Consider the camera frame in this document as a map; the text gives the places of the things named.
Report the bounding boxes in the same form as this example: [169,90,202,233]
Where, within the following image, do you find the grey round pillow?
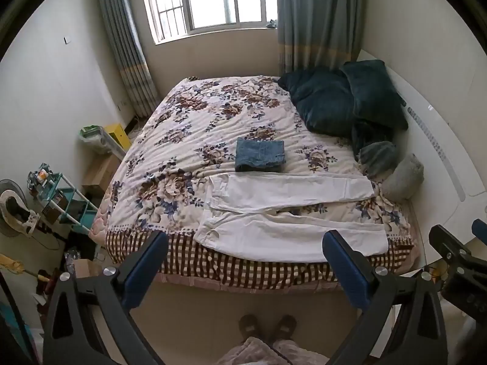
[381,154,425,200]

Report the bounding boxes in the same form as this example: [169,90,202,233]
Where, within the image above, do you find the window with white frame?
[139,0,278,45]

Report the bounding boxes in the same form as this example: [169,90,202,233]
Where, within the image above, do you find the yellow box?
[104,123,132,151]

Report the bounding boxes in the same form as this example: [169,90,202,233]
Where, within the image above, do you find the white bed headboard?
[356,49,487,232]

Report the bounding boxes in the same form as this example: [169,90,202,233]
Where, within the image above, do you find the dark teal pillow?
[278,68,357,135]
[340,60,408,130]

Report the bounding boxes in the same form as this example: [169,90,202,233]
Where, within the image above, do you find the white pants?
[195,173,389,264]

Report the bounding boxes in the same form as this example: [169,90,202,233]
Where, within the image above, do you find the floral checkered bed quilt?
[90,76,419,293]

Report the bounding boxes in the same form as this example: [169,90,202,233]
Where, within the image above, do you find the grey-green crumpled blanket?
[352,120,400,180]

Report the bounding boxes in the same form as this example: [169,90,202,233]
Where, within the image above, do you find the teal storage rack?
[26,163,100,236]

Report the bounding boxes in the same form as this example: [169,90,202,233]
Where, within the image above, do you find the yellow mop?
[0,254,58,284]

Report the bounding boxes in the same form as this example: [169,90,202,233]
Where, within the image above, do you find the clear green-lidded plastic bin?
[80,125,127,160]

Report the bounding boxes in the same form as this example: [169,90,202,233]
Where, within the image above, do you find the blue-grey striped curtain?
[276,0,365,77]
[95,0,160,118]

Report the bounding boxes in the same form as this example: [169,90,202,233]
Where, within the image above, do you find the small cardboard box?
[72,259,104,279]

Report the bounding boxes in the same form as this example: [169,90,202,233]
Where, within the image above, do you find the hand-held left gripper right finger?
[322,229,447,365]

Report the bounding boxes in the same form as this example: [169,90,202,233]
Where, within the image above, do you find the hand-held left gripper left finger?
[43,230,169,365]

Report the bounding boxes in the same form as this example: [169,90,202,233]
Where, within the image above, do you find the standing electric fan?
[0,179,41,238]

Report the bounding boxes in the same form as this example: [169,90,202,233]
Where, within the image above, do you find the person's pink fleece trousers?
[215,336,331,365]

